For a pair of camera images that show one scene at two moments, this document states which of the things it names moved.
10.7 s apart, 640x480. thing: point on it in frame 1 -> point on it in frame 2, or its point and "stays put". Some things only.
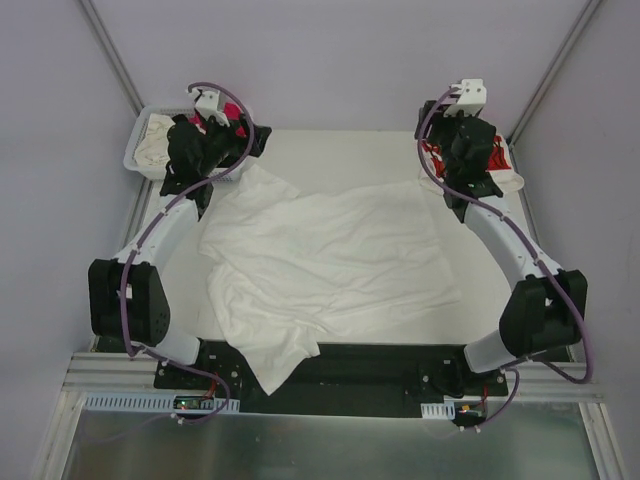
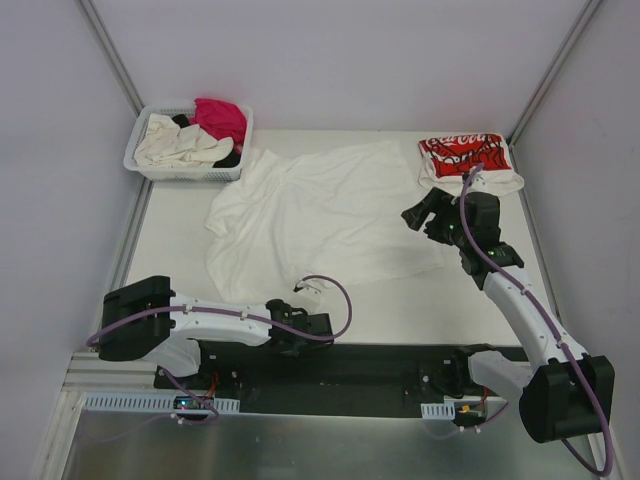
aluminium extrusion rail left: (112, 372) stays put
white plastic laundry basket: (159, 173) stays put
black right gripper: (445, 128) -> (430, 215)
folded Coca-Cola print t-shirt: (498, 167) stays put
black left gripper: (239, 138) -> (317, 324)
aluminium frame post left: (111, 55) stays put
